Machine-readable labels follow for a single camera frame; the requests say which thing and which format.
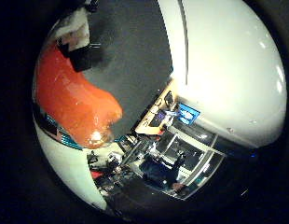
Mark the orange drink bottle green cap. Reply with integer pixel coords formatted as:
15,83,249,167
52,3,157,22
34,42,124,149

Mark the black table mat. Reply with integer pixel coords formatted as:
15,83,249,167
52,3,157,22
81,0,174,138

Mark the teal parts rack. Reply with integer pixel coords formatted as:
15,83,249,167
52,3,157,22
45,115,85,151

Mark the wooden desk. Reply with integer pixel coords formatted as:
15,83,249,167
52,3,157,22
134,79,180,136

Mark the blue computer monitor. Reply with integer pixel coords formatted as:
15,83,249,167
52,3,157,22
176,102,201,126

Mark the cluttered workbench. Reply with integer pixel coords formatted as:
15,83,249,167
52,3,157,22
87,148,143,200

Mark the person in dark clothes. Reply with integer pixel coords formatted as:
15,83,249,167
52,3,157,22
139,151,189,191

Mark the glass partition with metal frame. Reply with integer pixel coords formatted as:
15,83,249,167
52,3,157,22
153,122,227,201

